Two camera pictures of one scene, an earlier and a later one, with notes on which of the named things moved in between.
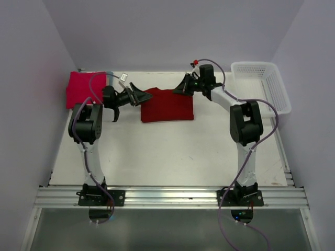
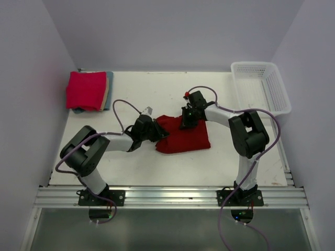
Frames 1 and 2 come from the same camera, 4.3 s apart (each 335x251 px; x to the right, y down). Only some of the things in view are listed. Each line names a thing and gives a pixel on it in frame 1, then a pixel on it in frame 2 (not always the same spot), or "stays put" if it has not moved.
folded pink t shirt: [82, 84] stays put
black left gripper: [136, 95] -> [160, 133]
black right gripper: [183, 88] -> [186, 123]
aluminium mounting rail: [173, 197] stays put
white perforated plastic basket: [261, 82] stays put
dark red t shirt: [165, 105] -> [181, 140]
